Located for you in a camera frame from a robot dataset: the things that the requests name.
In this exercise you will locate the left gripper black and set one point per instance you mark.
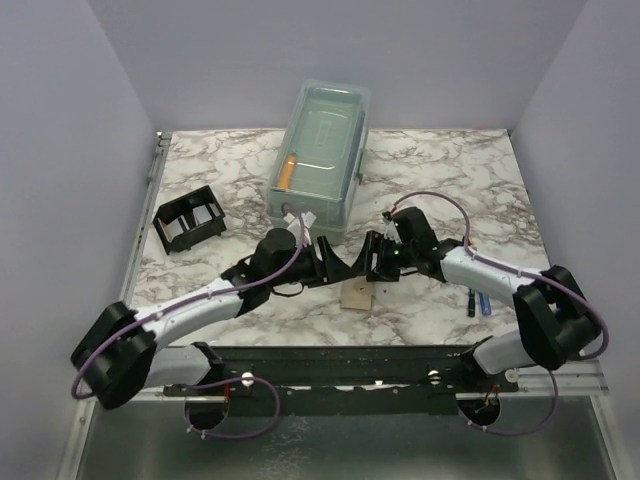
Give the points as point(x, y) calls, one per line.
point(334, 268)

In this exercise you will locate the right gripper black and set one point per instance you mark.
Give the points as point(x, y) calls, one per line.
point(375, 243)

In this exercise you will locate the black card box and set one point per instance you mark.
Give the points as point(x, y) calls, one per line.
point(215, 227)

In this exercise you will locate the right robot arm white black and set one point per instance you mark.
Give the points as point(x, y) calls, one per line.
point(554, 320)

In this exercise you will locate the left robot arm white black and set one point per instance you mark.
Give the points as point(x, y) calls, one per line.
point(114, 358)

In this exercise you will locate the white card in box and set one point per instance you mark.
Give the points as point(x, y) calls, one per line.
point(176, 222)

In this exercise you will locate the translucent green plastic toolbox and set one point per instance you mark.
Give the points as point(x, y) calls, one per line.
point(328, 130)

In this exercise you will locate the orange tool inside toolbox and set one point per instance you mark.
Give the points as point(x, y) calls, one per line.
point(286, 172)

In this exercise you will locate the black green screwdriver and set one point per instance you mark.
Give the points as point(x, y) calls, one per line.
point(471, 303)

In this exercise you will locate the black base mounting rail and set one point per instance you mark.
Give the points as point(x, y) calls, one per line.
point(344, 381)

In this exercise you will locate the aluminium extrusion rail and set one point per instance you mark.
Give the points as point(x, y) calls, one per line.
point(581, 379)

